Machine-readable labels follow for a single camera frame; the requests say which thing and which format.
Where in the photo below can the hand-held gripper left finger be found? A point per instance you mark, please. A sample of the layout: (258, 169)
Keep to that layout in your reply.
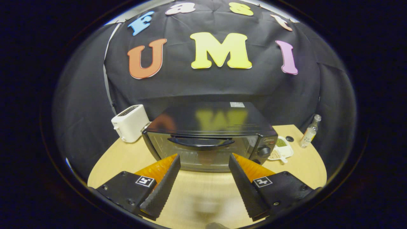
(165, 187)

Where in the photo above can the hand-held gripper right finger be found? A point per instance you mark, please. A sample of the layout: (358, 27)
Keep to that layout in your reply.
(244, 187)

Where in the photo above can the black toaster oven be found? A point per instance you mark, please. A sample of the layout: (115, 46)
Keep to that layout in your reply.
(206, 121)

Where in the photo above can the white pop-up toaster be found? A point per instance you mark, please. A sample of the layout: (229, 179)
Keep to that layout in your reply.
(130, 124)

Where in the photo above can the white divided dish with grains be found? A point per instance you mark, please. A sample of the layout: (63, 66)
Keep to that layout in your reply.
(284, 150)

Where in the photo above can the small black cap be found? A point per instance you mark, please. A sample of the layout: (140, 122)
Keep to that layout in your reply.
(289, 139)

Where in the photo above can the small clear glass bottle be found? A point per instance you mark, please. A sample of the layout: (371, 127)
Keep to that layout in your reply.
(309, 135)

